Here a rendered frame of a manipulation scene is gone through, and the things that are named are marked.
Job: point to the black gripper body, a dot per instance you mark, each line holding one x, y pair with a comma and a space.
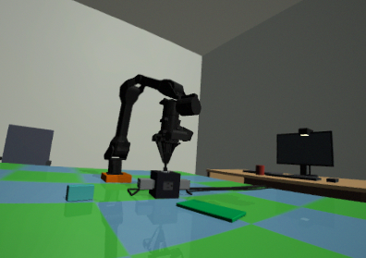
169, 130

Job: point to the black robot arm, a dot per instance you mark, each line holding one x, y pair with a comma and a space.
184, 105

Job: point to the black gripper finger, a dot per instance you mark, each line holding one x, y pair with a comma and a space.
168, 147
159, 146

